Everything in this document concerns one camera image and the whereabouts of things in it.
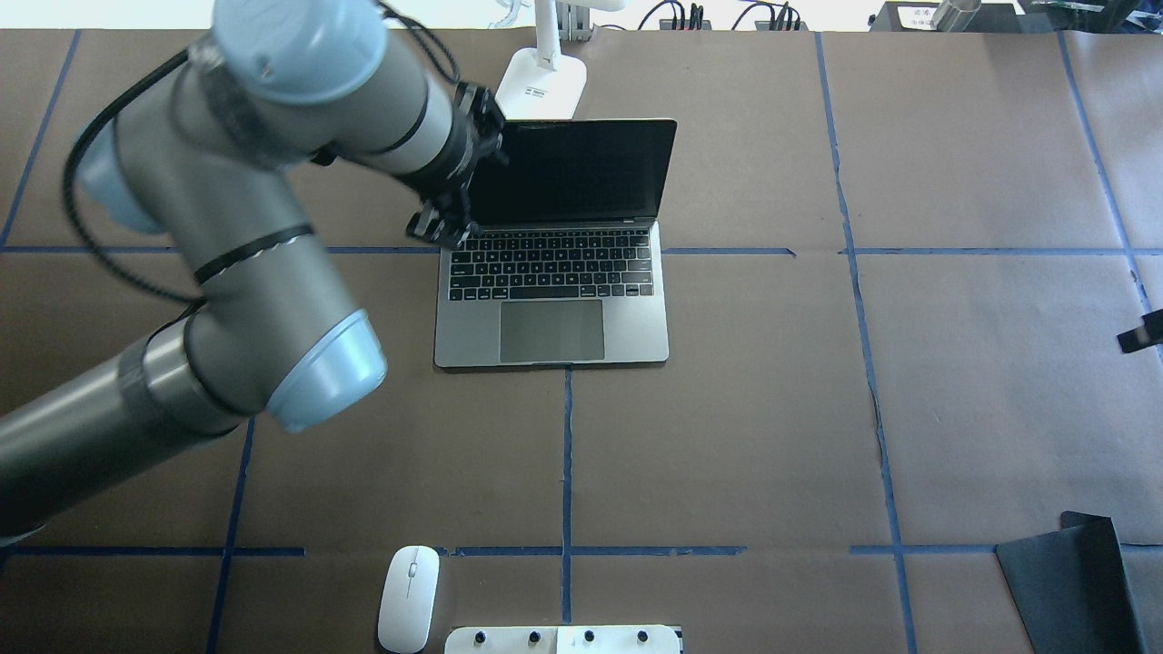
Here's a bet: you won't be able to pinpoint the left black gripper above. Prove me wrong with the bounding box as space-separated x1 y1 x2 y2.
406 81 511 250

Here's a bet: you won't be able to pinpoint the grey laptop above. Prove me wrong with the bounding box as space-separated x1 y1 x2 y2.
433 118 678 369

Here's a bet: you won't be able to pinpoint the black mouse pad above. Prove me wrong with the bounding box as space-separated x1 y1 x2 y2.
994 510 1149 653

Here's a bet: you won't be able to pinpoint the white computer mouse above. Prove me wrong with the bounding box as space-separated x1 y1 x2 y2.
374 545 440 653

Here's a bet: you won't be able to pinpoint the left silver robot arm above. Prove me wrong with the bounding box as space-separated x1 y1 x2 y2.
3 1 505 545

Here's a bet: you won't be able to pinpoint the white desk lamp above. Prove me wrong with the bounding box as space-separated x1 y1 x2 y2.
495 1 627 122

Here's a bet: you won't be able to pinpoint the metal cylinder weight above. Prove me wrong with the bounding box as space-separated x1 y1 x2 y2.
929 0 983 33

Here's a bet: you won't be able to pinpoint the white pole base plate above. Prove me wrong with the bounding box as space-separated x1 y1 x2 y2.
443 624 685 653

